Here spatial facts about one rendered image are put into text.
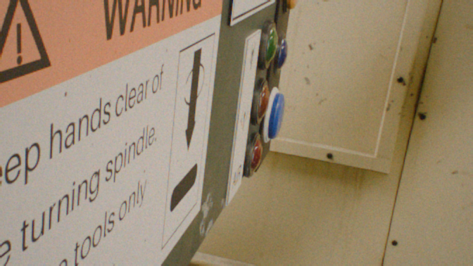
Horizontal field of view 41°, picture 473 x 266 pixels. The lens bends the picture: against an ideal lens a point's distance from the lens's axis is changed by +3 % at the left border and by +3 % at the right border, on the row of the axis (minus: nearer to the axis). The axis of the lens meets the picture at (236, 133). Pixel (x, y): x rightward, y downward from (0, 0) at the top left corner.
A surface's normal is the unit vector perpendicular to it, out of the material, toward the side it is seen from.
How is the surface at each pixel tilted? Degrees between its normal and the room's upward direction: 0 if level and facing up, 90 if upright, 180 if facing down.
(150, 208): 90
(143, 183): 90
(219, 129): 90
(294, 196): 90
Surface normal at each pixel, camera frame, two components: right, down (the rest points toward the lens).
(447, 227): -0.23, 0.29
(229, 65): 0.97, 0.18
